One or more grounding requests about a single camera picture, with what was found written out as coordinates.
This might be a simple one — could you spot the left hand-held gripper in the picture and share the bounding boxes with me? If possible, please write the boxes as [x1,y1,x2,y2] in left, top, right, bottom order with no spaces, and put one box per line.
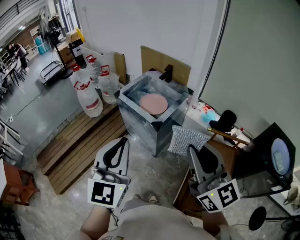
[87,137,131,209]

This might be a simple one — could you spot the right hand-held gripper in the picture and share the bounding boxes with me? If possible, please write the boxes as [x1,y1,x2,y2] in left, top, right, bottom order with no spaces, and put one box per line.
[187,143,241,213]

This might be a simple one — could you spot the silver mesh scrubbing cloth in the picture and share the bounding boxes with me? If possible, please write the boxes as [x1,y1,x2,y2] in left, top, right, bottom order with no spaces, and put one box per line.
[167,125,211,157]

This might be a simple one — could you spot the large pink plate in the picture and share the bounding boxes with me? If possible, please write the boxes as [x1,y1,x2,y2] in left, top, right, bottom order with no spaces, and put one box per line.
[139,93,169,115]

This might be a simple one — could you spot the person's left forearm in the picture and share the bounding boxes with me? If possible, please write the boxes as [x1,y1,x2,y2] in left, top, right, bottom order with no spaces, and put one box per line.
[79,206,113,240]

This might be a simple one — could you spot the person's right forearm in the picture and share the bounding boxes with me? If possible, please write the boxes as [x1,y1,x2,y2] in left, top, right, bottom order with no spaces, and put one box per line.
[202,210,229,237]

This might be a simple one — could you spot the wooden slat platform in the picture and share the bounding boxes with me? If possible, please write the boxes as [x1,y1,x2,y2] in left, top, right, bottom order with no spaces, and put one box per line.
[37,102,128,195]

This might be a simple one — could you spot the grey marbled sink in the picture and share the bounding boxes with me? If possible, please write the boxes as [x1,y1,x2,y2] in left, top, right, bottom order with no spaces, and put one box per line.
[118,70,194,157]

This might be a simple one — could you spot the white side table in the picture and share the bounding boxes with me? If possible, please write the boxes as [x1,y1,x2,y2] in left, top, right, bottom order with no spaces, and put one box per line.
[182,98,256,146]

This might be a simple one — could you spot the blue cloth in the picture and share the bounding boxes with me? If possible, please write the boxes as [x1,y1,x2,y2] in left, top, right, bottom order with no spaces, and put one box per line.
[201,110,216,123]

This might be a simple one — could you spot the black bag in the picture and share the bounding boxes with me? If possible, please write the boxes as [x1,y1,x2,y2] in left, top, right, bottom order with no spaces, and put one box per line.
[209,109,237,141]

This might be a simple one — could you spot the black table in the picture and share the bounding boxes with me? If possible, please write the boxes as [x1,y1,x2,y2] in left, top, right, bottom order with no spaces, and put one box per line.
[232,121,296,199]

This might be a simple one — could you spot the person's right shoe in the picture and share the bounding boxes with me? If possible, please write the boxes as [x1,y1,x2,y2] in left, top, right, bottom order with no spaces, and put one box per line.
[148,192,162,206]

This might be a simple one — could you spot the black round stand base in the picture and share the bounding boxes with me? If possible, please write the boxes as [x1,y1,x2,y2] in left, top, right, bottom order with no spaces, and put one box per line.
[248,206,300,232]

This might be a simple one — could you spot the person's beige shirt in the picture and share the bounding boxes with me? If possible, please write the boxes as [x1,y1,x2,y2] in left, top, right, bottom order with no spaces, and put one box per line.
[97,199,249,240]

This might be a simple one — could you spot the narrow brown cardboard piece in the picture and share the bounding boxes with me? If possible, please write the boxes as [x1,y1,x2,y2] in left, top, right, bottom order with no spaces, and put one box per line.
[114,52,127,84]

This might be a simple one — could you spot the black faucet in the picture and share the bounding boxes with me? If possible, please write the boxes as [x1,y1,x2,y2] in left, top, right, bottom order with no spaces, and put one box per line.
[159,64,173,83]

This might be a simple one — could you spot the small wooden cabinet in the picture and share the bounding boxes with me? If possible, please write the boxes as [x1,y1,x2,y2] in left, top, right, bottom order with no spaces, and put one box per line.
[0,161,39,207]

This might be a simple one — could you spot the white foam board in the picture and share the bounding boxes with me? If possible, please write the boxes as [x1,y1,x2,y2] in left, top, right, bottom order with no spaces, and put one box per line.
[79,45,117,73]

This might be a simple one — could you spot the large brown cardboard sheet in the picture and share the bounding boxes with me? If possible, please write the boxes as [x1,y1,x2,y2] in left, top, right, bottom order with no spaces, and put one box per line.
[140,45,192,87]

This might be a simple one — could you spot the white metal rack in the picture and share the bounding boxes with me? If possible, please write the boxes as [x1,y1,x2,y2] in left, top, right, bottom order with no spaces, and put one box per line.
[0,119,25,165]

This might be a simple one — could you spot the grey platform trolley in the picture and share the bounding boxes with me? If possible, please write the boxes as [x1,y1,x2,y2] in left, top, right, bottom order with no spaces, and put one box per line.
[38,60,64,85]

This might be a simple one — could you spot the black bin white label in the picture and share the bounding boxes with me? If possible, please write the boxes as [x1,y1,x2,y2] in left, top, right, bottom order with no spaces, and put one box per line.
[69,41,87,66]

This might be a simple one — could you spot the brown cardboard box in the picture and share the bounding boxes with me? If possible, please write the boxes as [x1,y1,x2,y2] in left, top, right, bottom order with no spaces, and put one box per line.
[57,43,75,64]

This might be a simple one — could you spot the yellow sign board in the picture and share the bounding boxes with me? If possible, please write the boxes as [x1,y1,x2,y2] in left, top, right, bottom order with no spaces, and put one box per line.
[75,27,86,44]

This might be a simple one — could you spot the blue water barrels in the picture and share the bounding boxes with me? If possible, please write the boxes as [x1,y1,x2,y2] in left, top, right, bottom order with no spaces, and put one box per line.
[34,37,47,55]

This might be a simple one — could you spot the black standing fan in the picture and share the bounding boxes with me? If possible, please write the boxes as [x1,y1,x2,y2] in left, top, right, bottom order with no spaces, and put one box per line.
[38,20,74,80]

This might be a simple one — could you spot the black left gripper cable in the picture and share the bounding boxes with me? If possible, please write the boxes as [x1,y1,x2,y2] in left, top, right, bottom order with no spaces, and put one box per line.
[109,207,120,227]

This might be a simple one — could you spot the white wall pipe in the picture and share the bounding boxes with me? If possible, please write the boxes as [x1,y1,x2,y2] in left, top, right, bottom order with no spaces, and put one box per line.
[191,0,230,110]

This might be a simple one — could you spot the thin floor cable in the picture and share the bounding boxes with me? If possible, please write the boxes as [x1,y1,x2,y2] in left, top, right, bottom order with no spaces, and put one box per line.
[4,86,47,122]

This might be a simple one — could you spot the black wall cable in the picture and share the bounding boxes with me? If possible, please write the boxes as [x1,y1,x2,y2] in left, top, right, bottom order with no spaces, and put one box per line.
[198,0,232,99]

